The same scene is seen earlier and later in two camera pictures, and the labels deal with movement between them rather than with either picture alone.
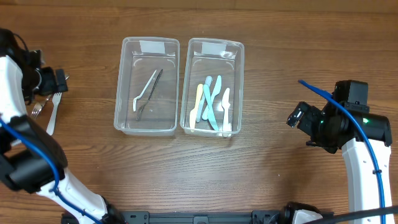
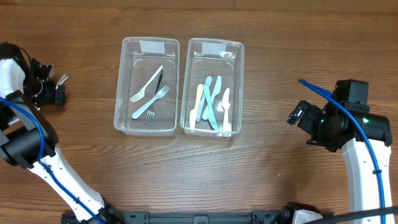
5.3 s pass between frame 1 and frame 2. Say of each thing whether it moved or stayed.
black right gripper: stayed
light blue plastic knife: stayed
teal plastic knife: stayed
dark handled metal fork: moved
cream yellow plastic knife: stayed
